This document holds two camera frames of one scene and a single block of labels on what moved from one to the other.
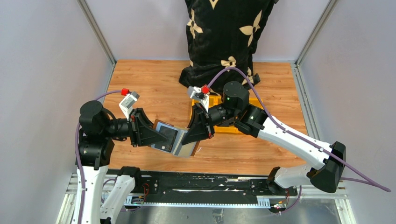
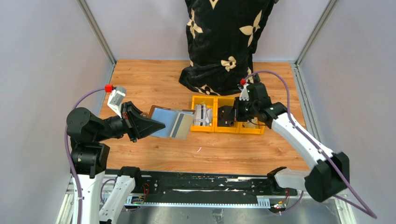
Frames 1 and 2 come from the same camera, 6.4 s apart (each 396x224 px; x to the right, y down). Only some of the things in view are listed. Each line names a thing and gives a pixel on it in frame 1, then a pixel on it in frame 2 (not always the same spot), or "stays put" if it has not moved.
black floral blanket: (221, 34) stays put
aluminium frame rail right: (307, 105) stays put
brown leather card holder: (175, 135) → (166, 116)
